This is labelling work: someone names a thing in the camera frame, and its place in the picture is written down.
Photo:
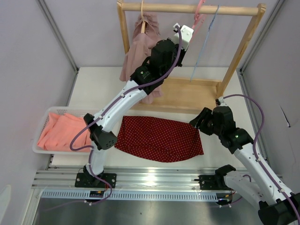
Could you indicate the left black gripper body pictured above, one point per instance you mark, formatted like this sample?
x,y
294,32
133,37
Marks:
x,y
182,55

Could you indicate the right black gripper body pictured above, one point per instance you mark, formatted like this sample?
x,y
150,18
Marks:
x,y
217,129

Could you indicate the dusty pink pleated skirt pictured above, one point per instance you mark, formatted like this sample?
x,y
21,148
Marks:
x,y
145,36

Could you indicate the pink hanger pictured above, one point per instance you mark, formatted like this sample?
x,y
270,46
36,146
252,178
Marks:
x,y
198,19

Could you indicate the red polka dot cloth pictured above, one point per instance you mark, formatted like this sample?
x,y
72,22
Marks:
x,y
157,139

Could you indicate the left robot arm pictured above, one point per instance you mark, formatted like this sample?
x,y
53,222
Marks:
x,y
165,56

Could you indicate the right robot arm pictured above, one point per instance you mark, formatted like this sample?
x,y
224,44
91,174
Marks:
x,y
275,203

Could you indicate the blue hanger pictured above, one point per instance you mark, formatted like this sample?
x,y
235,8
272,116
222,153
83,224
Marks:
x,y
204,43

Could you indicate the wooden clothes rack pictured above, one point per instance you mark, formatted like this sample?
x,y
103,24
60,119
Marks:
x,y
180,94

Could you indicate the white plastic basket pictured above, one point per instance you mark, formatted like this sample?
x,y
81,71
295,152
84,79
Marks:
x,y
60,110

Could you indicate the salmon orange cloth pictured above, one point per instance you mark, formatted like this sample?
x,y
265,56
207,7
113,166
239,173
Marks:
x,y
60,131

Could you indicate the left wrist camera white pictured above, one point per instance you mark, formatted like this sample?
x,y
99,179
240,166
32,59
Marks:
x,y
186,35

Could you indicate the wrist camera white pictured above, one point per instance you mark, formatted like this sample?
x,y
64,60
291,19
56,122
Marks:
x,y
220,102
186,35

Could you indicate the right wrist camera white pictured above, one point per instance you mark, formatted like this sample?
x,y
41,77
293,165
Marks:
x,y
220,102

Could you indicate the aluminium mounting rail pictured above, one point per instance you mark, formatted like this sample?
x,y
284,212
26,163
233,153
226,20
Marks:
x,y
127,179

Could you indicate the white slotted cable duct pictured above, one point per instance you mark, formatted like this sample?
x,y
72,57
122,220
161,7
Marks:
x,y
132,195

